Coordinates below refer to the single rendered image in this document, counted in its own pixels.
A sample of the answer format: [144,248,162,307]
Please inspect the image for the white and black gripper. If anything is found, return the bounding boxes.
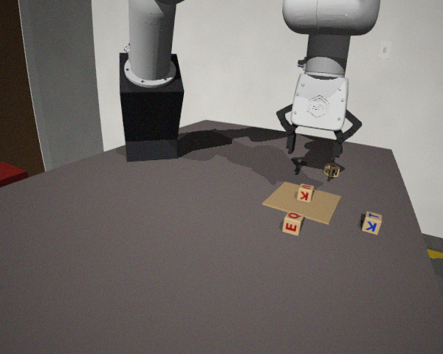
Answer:
[276,72,362,162]

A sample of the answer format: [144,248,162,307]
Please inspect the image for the tan flat mat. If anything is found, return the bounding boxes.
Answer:
[262,181,341,225]

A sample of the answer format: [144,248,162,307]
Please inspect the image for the wooden letter block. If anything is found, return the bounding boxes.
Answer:
[324,164,340,178]
[361,211,382,235]
[282,211,304,236]
[297,184,314,203]

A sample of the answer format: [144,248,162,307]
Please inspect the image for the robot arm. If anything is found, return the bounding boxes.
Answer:
[123,0,380,88]

